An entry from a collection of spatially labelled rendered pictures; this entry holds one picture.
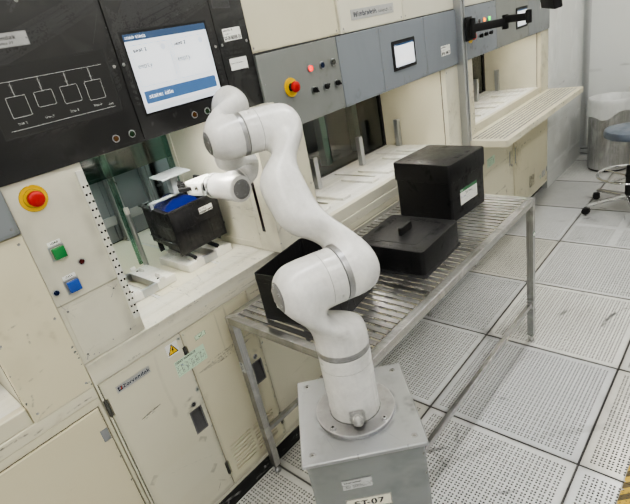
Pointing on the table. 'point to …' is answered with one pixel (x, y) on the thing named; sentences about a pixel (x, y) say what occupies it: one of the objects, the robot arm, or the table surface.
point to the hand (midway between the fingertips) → (188, 182)
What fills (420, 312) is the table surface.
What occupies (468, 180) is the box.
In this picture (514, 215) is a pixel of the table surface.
